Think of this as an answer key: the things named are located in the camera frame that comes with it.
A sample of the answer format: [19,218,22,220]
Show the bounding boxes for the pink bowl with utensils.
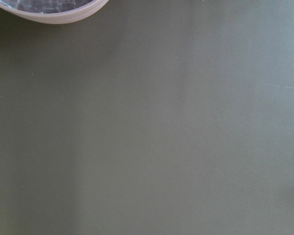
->
[0,0,108,24]

